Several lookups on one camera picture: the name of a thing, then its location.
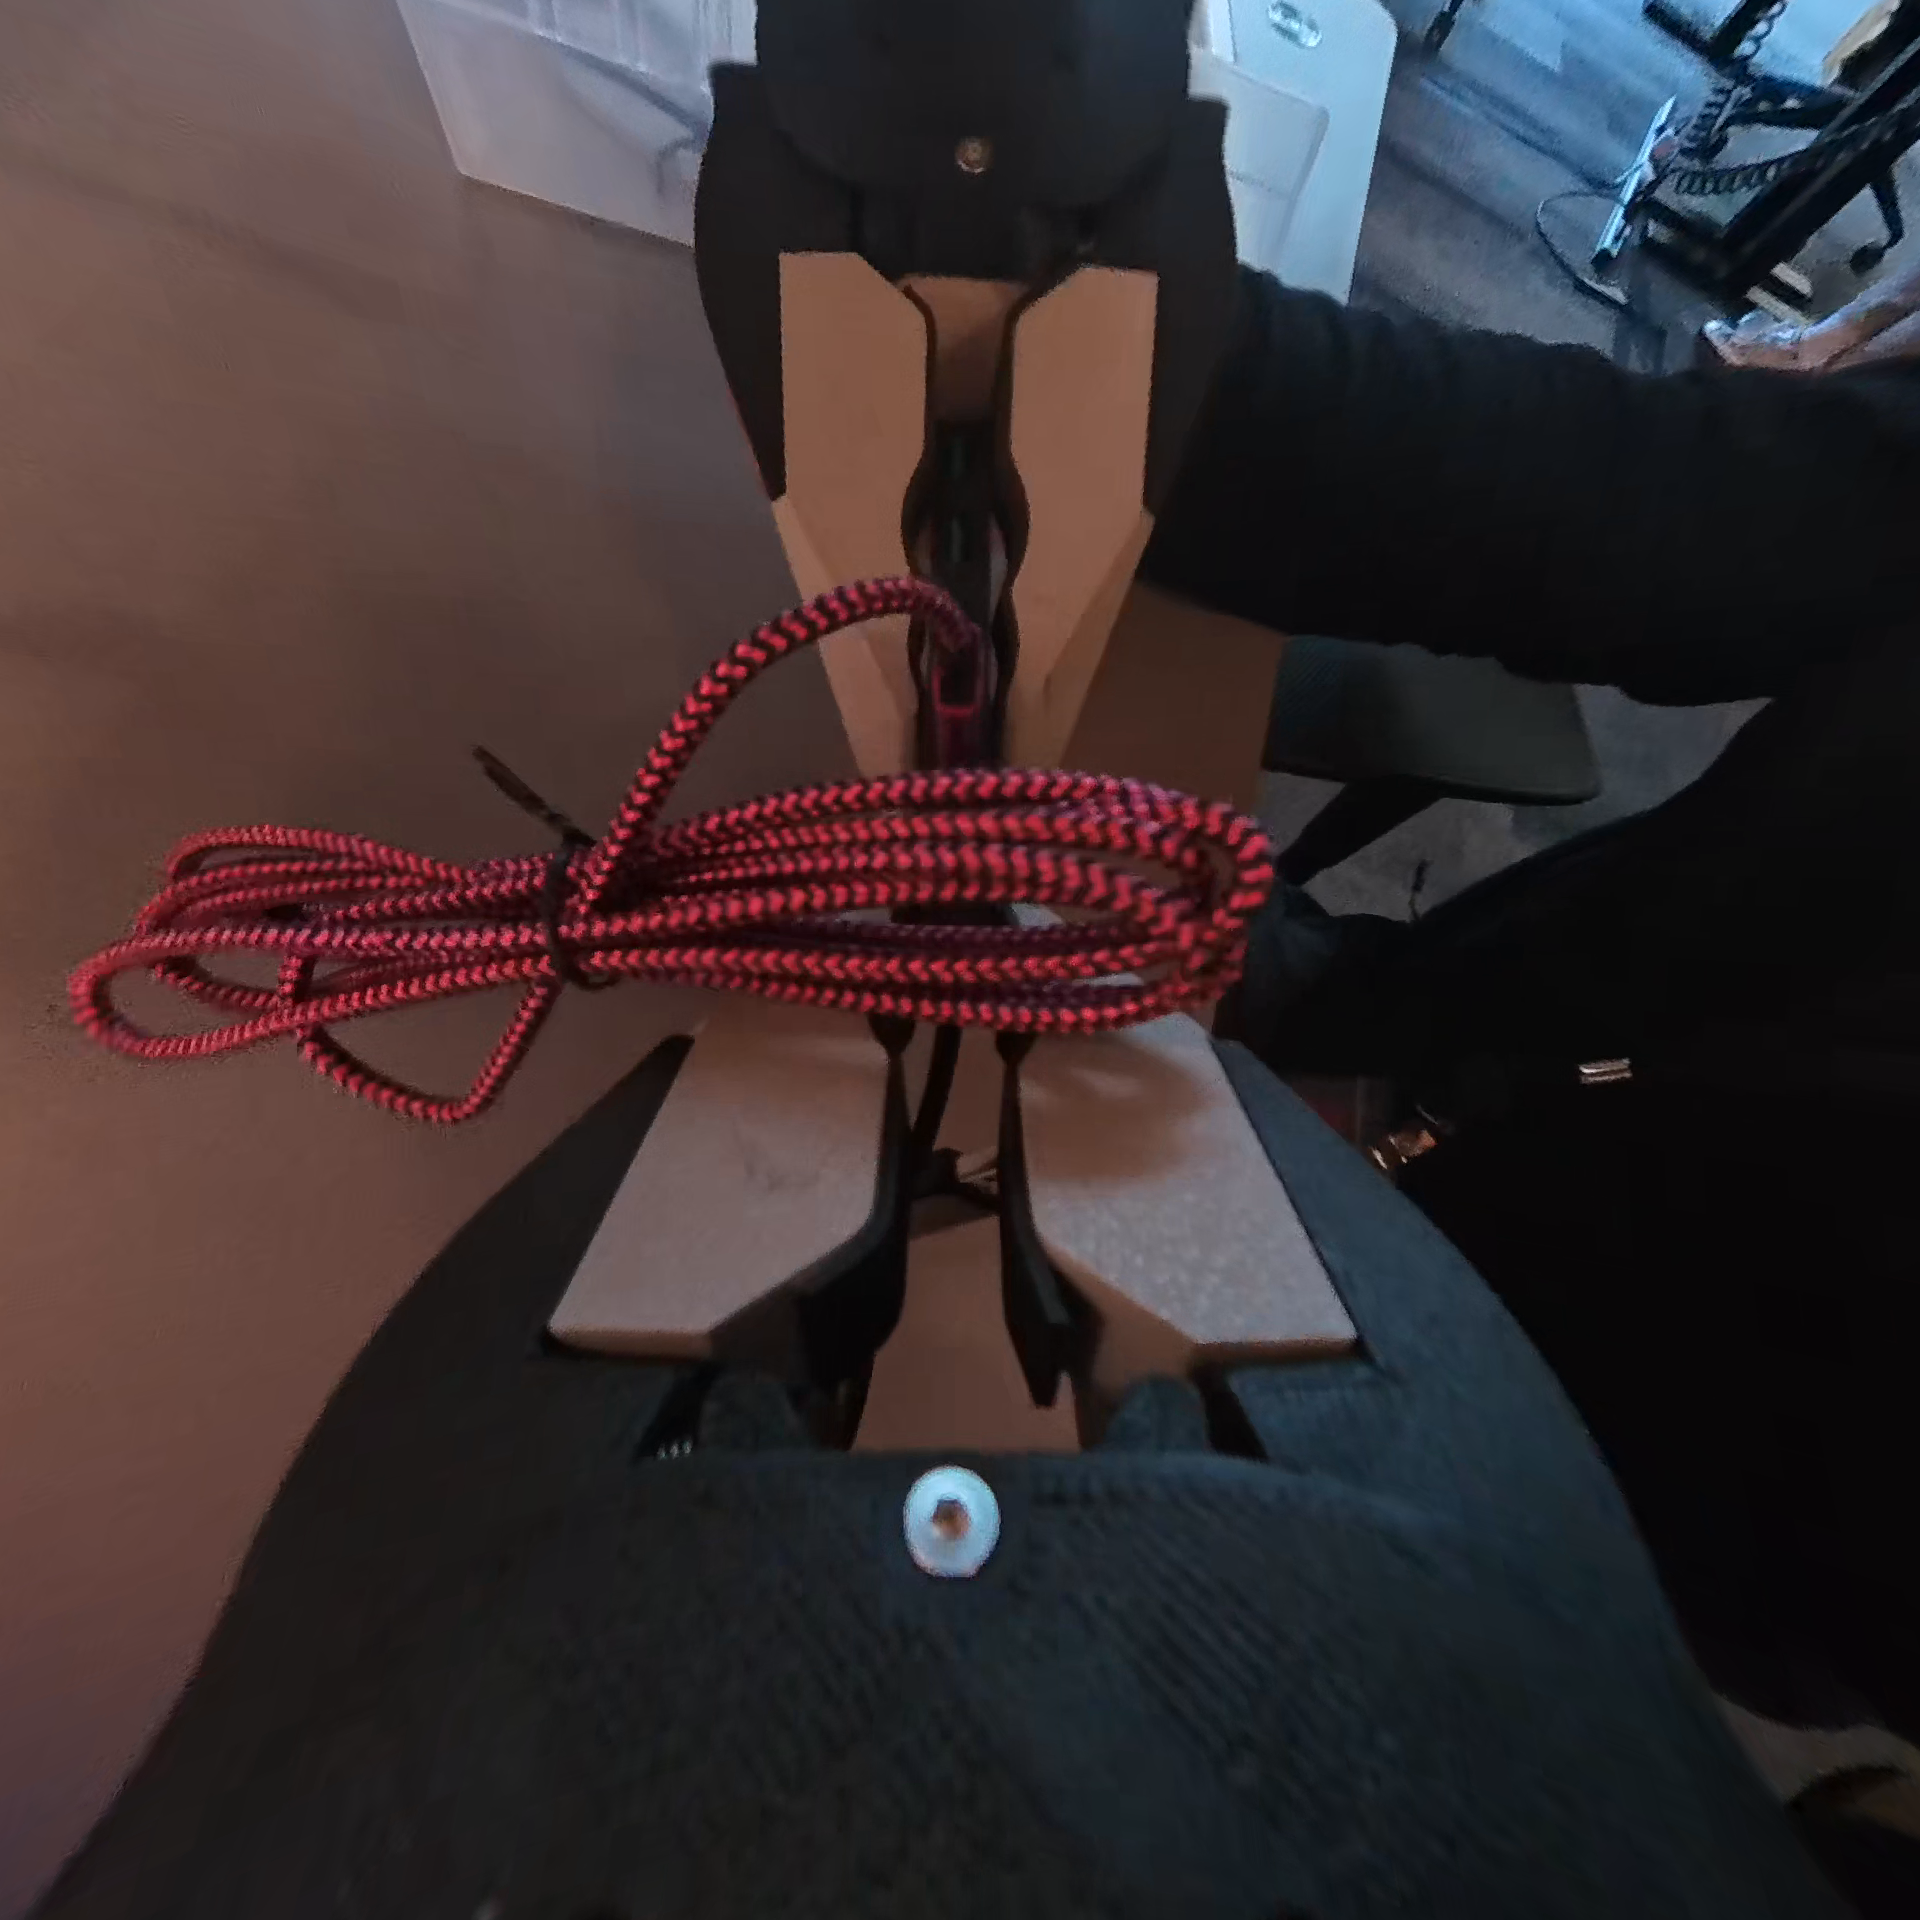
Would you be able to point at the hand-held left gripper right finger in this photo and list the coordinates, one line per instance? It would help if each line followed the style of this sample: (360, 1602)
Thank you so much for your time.
(1185, 1202)

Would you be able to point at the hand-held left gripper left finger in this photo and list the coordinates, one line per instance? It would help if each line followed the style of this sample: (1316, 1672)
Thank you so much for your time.
(720, 1202)

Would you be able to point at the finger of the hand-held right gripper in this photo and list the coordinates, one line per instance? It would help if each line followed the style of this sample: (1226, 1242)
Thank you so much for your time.
(849, 451)
(1089, 451)

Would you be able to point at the translucent plastic bin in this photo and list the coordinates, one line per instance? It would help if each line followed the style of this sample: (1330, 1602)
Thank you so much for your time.
(569, 119)

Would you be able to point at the person's right forearm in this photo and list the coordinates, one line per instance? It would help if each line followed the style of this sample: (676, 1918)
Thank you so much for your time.
(1499, 494)

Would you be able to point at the person's legs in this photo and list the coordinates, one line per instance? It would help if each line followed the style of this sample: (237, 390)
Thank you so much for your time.
(1650, 1202)

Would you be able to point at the black desk leg frame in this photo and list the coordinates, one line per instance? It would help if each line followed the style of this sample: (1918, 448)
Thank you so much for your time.
(1816, 150)

